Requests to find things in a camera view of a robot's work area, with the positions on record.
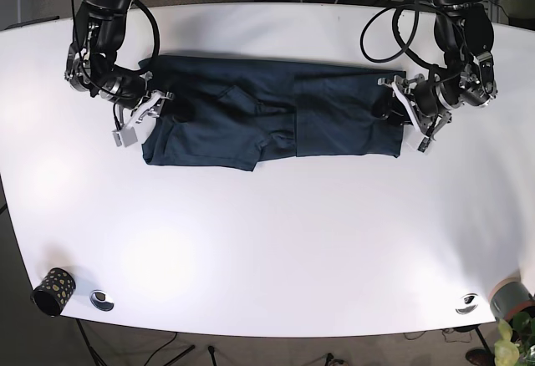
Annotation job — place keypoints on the silver table grommet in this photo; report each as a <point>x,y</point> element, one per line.
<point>101,300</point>
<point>467,303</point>

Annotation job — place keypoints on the grey flower pot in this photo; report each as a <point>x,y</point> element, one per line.
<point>509,297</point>

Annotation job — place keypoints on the left silver table grommet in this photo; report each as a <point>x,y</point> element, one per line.
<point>101,300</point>

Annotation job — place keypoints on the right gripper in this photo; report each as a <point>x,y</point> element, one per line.
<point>179,111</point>

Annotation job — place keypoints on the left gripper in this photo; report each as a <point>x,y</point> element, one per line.
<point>418,105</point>

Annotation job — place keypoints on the green potted plant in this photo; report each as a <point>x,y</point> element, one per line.
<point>515,345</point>

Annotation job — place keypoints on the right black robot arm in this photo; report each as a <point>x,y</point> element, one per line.
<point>99,28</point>

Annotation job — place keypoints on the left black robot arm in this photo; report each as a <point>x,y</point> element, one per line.
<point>465,35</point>

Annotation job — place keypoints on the black gold-dotted cup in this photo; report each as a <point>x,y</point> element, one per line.
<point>53,292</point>

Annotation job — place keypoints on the right silver table grommet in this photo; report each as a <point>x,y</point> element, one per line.
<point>467,303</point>

